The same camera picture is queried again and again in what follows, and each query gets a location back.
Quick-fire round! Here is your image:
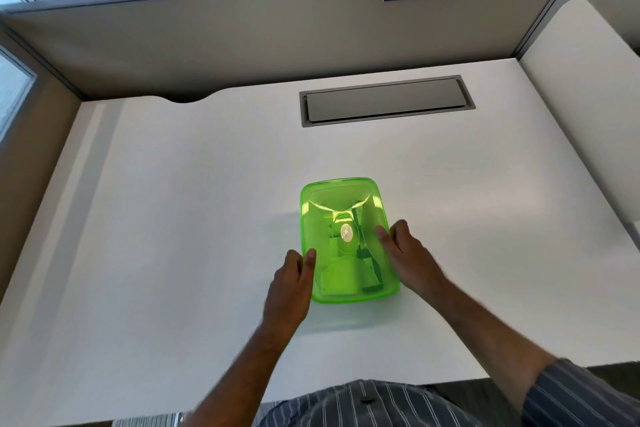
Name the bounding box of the grey back partition panel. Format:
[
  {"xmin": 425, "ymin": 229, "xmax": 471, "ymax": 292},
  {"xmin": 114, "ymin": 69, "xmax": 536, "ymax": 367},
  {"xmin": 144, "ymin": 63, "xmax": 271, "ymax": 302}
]
[{"xmin": 0, "ymin": 0, "xmax": 578, "ymax": 103}]

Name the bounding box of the grey striped shirt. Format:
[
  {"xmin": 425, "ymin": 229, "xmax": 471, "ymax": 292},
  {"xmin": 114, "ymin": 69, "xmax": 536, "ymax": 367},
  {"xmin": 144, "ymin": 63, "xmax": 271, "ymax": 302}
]
[{"xmin": 254, "ymin": 359, "xmax": 640, "ymax": 427}]

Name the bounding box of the person's left hand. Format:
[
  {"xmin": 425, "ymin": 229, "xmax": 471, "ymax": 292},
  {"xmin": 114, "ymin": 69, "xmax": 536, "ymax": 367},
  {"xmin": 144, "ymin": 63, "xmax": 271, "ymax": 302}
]
[{"xmin": 261, "ymin": 248, "xmax": 318, "ymax": 343}]

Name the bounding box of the green translucent plastic box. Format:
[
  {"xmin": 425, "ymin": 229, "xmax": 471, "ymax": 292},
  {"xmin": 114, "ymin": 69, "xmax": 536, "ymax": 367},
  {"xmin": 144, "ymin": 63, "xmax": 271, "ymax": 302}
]
[{"xmin": 299, "ymin": 177, "xmax": 401, "ymax": 305}]

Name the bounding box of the grey side partition panel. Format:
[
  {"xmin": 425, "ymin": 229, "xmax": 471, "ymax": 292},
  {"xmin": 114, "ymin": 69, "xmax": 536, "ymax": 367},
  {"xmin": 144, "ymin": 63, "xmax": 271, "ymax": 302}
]
[{"xmin": 0, "ymin": 24, "xmax": 84, "ymax": 300}]

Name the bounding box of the white neighbouring desk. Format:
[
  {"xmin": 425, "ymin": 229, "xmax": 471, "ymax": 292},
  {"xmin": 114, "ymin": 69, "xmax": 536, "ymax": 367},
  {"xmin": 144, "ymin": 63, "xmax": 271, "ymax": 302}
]
[{"xmin": 519, "ymin": 0, "xmax": 640, "ymax": 248}]

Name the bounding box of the person's left forearm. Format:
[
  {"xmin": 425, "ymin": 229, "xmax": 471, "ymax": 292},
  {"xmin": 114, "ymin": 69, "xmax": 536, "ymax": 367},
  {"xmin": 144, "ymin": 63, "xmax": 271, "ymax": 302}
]
[{"xmin": 179, "ymin": 327, "xmax": 301, "ymax": 427}]

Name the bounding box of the person's right forearm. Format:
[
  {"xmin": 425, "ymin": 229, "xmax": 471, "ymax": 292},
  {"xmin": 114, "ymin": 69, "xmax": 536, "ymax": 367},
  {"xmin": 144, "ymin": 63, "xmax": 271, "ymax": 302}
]
[{"xmin": 425, "ymin": 282, "xmax": 568, "ymax": 415}]

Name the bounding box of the dark strap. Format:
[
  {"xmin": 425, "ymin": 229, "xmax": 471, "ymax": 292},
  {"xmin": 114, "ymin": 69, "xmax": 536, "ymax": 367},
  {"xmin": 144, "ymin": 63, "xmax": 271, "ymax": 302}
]
[{"xmin": 352, "ymin": 205, "xmax": 387, "ymax": 292}]

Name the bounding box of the window pane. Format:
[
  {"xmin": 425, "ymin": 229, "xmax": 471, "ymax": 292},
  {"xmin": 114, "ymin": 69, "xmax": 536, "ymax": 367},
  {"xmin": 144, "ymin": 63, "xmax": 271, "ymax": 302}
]
[{"xmin": 0, "ymin": 45, "xmax": 39, "ymax": 143}]

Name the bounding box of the grey desk cable flap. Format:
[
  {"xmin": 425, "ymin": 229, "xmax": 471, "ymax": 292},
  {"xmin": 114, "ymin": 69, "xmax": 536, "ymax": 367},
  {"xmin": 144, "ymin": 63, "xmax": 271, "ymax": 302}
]
[{"xmin": 299, "ymin": 75, "xmax": 476, "ymax": 128}]

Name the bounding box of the person's right hand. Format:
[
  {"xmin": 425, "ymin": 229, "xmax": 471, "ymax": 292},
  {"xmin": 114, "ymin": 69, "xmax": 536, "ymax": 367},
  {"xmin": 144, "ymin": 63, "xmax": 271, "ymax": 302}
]
[{"xmin": 375, "ymin": 220, "xmax": 449, "ymax": 300}]

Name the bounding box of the white flat packet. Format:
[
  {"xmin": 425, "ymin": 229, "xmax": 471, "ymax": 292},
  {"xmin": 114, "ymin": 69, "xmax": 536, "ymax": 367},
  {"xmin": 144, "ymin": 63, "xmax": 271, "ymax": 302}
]
[{"xmin": 321, "ymin": 257, "xmax": 362, "ymax": 295}]

